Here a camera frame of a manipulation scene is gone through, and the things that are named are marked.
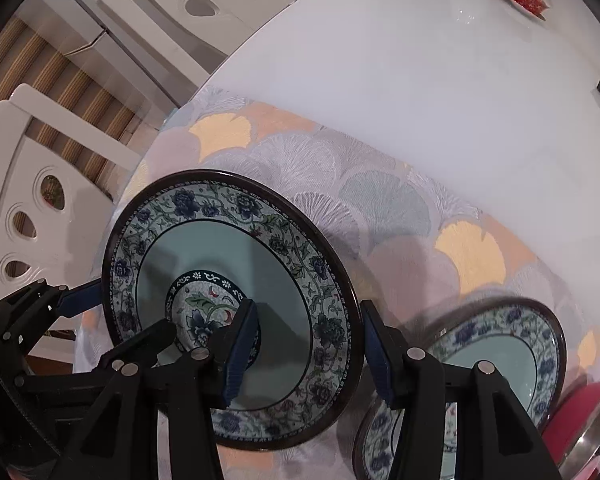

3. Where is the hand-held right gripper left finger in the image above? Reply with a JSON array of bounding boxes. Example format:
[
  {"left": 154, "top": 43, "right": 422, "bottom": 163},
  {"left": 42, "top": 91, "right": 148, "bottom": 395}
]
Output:
[{"left": 65, "top": 299, "right": 261, "bottom": 480}]

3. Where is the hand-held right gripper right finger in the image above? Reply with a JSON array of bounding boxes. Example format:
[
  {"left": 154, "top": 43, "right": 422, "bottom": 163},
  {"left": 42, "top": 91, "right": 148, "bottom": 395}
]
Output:
[{"left": 361, "top": 300, "right": 563, "bottom": 480}]

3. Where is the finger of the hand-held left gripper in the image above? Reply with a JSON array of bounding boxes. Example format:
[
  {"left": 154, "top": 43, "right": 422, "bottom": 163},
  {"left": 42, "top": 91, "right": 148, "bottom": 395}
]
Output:
[
  {"left": 2, "top": 280, "right": 105, "bottom": 346},
  {"left": 15, "top": 319, "right": 177, "bottom": 396}
]

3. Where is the blue floral ceramic plate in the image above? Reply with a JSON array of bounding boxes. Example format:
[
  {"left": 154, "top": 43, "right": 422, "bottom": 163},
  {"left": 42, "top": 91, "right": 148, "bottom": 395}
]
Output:
[
  {"left": 352, "top": 297, "right": 567, "bottom": 480},
  {"left": 101, "top": 170, "right": 364, "bottom": 452}
]

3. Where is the pink steel-lined bowl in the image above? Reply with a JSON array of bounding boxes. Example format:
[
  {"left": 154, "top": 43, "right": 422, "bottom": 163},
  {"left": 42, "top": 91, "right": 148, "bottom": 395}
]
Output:
[{"left": 542, "top": 381, "right": 600, "bottom": 480}]

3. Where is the white carved dining chair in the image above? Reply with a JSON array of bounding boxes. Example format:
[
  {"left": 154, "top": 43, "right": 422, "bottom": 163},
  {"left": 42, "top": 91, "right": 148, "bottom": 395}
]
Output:
[
  {"left": 96, "top": 0, "right": 331, "bottom": 91},
  {"left": 0, "top": 84, "right": 153, "bottom": 333}
]

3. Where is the ginkgo leaf pattern placemat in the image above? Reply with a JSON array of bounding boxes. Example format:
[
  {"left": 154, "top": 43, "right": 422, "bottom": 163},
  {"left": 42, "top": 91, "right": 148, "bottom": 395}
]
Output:
[{"left": 72, "top": 85, "right": 600, "bottom": 480}]

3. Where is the striped brown rug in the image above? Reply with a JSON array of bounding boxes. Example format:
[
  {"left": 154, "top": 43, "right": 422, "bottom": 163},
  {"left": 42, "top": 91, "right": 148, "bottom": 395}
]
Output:
[{"left": 0, "top": 15, "right": 146, "bottom": 196}]

